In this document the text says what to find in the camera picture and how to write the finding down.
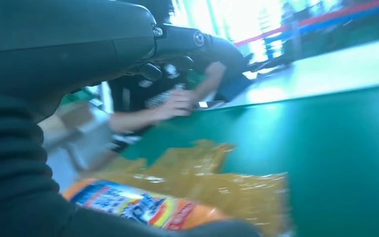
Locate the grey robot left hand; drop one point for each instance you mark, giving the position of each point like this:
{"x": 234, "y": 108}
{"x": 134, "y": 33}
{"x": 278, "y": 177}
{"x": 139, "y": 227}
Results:
{"x": 62, "y": 42}

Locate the orange bottle clear cap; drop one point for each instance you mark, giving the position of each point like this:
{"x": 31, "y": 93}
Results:
{"x": 127, "y": 202}

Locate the smartphone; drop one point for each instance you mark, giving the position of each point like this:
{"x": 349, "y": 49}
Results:
{"x": 209, "y": 104}

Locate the person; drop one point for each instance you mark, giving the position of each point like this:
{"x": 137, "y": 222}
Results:
{"x": 134, "y": 95}

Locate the yellow plastic sheet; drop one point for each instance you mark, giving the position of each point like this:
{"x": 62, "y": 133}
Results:
{"x": 209, "y": 176}

